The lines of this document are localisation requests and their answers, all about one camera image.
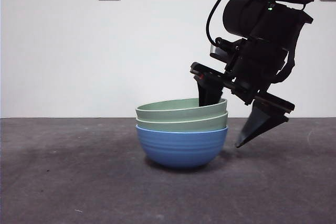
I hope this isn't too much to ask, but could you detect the blue ribbed bowl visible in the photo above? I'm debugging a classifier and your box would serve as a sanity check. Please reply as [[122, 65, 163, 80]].
[[135, 124, 229, 169]]

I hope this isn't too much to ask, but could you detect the pale grey wrist camera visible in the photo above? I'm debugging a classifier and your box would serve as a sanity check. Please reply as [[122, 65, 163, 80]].
[[209, 43, 224, 60]]

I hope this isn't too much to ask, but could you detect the black looped wrist cable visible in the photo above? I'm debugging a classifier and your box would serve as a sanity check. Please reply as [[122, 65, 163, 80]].
[[272, 50, 297, 85]]

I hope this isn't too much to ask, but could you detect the green ribbed bowl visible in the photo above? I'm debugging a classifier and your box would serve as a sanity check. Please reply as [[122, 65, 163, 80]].
[[136, 111, 229, 132], [135, 98, 228, 120]]

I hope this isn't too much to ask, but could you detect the thin black camera cable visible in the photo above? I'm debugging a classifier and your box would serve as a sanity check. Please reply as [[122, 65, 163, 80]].
[[205, 0, 246, 48]]

